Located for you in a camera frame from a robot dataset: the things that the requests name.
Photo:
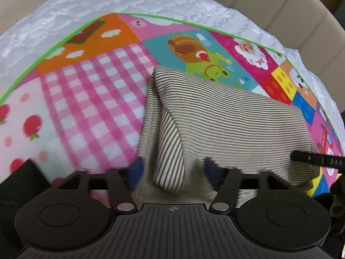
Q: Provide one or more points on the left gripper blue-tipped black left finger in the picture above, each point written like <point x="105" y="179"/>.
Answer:
<point x="117" y="182"/>

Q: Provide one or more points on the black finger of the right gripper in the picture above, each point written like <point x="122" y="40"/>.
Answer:
<point x="321" y="160"/>

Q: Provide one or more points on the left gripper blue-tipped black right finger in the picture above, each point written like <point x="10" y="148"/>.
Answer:
<point x="274" y="195"/>

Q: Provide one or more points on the beige black striped shirt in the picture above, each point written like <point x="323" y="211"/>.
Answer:
<point x="188" y="119"/>

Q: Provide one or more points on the colourful cartoon play mat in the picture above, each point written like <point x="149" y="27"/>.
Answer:
<point x="81" y="107"/>

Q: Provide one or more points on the beige padded headboard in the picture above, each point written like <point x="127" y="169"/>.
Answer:
<point x="306" y="25"/>

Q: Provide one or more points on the white quilted mattress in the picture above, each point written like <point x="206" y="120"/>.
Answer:
<point x="31" y="37"/>

